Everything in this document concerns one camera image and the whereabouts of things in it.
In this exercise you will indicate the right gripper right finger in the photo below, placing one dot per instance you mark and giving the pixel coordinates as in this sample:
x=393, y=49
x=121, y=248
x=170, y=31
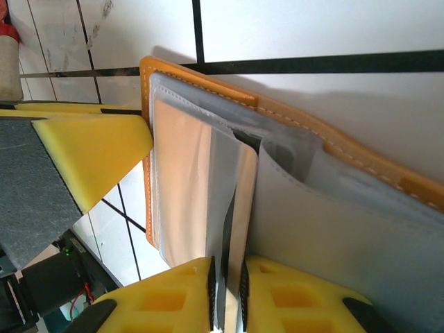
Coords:
x=295, y=305

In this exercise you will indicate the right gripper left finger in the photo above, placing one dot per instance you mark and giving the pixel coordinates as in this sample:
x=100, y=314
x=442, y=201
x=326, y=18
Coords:
x=166, y=298

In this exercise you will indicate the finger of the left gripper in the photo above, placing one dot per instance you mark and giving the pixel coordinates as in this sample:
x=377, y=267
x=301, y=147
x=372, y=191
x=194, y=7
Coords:
x=86, y=156
x=59, y=108

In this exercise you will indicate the orange leather card holder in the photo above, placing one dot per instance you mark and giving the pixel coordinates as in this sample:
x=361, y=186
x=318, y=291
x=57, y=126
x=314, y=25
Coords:
x=347, y=243

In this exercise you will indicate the gold card with black stripe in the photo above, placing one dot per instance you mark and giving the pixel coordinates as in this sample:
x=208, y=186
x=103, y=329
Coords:
x=194, y=173

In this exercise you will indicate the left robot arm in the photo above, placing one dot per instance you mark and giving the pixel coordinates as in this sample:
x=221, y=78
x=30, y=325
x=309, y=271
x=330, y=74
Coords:
x=52, y=277

